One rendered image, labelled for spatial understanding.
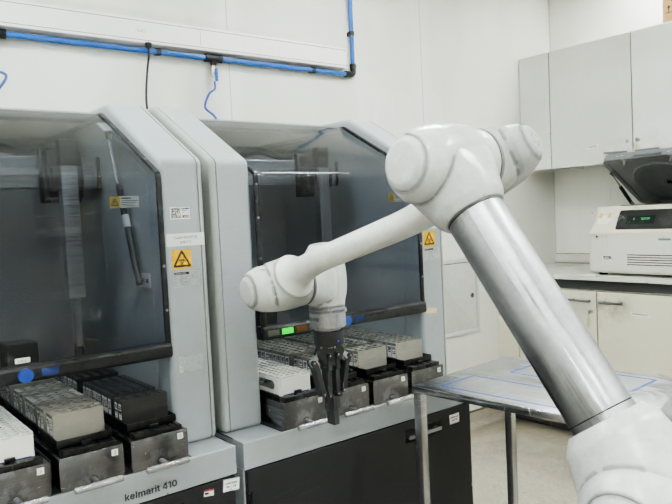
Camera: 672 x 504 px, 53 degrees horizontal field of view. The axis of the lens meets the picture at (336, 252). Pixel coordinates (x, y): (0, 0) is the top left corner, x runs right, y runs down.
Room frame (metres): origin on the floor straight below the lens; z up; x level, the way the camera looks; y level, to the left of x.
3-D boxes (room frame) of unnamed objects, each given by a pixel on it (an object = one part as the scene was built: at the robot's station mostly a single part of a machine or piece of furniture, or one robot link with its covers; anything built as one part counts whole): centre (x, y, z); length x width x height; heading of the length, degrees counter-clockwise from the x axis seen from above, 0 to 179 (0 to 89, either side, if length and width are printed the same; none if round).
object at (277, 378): (1.90, 0.21, 0.83); 0.30 x 0.10 x 0.06; 38
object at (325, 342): (1.67, 0.03, 0.96); 0.08 x 0.07 x 0.09; 128
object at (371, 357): (2.01, -0.09, 0.85); 0.12 x 0.02 x 0.06; 127
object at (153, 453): (1.76, 0.61, 0.78); 0.73 x 0.14 x 0.09; 38
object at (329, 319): (1.67, 0.03, 1.03); 0.09 x 0.09 x 0.06
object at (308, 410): (2.01, 0.30, 0.78); 0.73 x 0.14 x 0.09; 38
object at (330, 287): (1.66, 0.04, 1.14); 0.13 x 0.11 x 0.16; 133
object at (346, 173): (2.15, 0.12, 1.28); 0.61 x 0.51 x 0.63; 128
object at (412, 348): (2.11, -0.21, 0.85); 0.12 x 0.02 x 0.06; 127
